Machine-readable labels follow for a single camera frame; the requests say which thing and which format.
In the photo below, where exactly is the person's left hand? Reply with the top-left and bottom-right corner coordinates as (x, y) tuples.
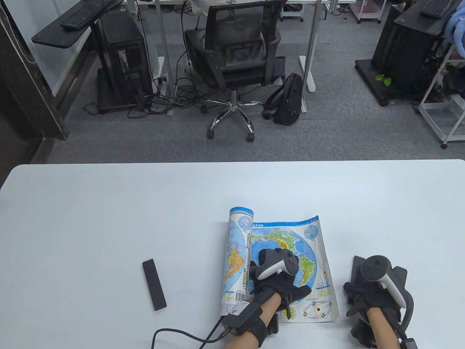
(247, 247), (313, 320)

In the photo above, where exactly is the person's right hand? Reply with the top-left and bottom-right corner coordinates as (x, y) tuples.
(343, 281), (402, 321)

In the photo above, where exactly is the black bar paperweight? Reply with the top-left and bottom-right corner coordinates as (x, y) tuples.
(350, 256), (367, 288)
(142, 259), (167, 312)

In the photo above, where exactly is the colourful world map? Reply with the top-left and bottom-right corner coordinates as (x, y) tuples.
(219, 207), (340, 324)

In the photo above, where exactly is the person's left forearm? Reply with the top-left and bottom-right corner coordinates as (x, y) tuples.
(225, 291), (283, 349)

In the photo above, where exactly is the person's right forearm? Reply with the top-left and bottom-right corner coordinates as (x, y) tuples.
(365, 307), (401, 349)

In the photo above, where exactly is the black and white left controller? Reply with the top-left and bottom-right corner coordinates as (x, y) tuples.
(256, 249), (299, 281)

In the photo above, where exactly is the black and white controller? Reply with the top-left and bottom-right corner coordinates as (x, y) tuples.
(256, 249), (299, 281)
(360, 255), (415, 326)

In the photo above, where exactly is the black and white right controller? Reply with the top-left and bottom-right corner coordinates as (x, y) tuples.
(360, 255), (415, 326)

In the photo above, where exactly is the black backpack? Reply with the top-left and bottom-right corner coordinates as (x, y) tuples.
(262, 73), (304, 126)

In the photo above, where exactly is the black mesh office chair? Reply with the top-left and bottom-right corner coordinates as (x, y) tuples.
(185, 0), (286, 142)

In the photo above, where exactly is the black computer tower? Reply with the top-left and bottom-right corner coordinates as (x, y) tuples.
(371, 5), (447, 99)
(97, 12), (153, 106)

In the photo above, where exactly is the white rolling cart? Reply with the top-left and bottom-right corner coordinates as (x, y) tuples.
(349, 0), (388, 24)
(281, 0), (306, 22)

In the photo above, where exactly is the black rolling stand desk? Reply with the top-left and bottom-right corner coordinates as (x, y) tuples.
(355, 0), (465, 107)
(31, 0), (153, 114)

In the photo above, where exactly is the black keyboard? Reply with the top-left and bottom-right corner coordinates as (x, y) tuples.
(420, 0), (455, 19)
(60, 0), (124, 31)

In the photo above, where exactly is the black camera cable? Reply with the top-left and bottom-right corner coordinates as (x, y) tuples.
(151, 316), (233, 349)

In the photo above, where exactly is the white wire shelf cart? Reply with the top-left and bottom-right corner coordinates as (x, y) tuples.
(418, 44), (465, 149)

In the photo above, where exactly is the tangle of black cables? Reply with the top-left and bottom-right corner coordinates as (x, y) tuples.
(84, 55), (263, 119)

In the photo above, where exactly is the white desk frame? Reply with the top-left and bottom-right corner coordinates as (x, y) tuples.
(125, 0), (358, 117)

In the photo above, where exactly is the dark door frame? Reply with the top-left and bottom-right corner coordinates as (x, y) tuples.
(0, 0), (69, 141)

